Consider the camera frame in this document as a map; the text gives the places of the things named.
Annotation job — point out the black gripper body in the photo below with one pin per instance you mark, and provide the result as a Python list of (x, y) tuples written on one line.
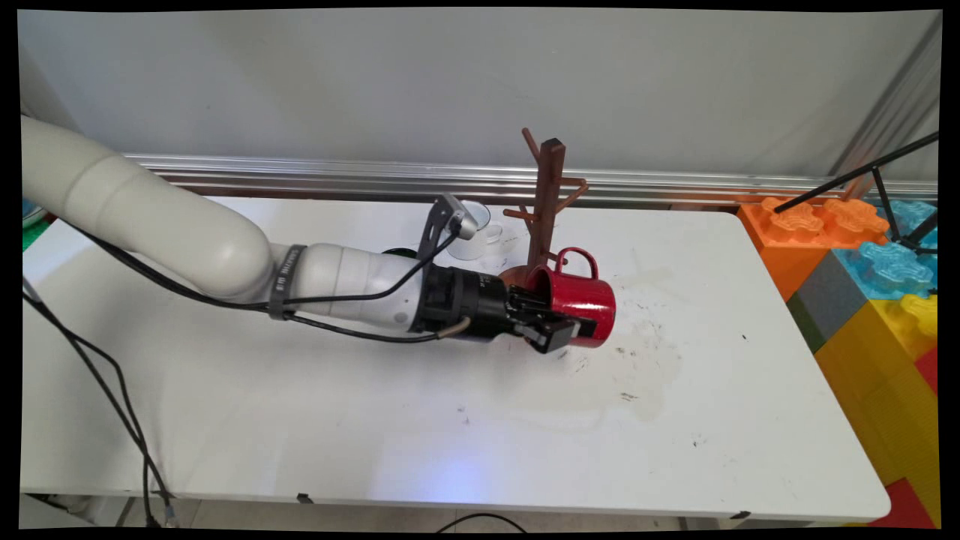
[(469, 304)]

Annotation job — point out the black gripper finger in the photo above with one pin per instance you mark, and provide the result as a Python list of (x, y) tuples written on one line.
[(555, 334), (534, 301)]

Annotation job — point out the red mug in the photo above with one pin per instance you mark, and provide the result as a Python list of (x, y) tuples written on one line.
[(589, 300)]

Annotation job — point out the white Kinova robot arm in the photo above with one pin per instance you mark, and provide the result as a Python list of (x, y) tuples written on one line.
[(187, 232)]

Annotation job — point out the white enamel mug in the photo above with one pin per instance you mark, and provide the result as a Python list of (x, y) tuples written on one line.
[(487, 232)]

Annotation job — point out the dark green mug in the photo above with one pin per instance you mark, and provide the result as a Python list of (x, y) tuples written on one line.
[(400, 253)]

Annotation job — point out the brown wooden mug tree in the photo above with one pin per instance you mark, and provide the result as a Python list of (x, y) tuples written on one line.
[(549, 191)]

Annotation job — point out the orange foam block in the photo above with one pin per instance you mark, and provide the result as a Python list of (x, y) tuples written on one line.
[(787, 240)]

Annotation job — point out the grey foam block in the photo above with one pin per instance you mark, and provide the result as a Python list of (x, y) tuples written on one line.
[(829, 300)]

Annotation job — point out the colourful giant toy bricks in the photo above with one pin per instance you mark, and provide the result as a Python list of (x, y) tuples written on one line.
[(885, 390)]

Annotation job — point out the blue foam block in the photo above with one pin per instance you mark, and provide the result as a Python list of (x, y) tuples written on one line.
[(885, 270)]

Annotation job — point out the black tripod stand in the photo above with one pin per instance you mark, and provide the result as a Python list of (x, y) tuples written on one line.
[(877, 176)]

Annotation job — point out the red foam block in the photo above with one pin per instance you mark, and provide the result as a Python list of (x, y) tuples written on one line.
[(904, 506)]

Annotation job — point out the green foam mat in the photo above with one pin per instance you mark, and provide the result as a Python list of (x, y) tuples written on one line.
[(31, 236)]

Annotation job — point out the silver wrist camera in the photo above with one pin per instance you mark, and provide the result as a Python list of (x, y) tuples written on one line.
[(465, 223)]

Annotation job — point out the black camera bracket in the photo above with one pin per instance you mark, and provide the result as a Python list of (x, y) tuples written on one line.
[(435, 225)]

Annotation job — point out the aluminium wall rail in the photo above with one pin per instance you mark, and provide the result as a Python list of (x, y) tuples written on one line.
[(525, 180)]

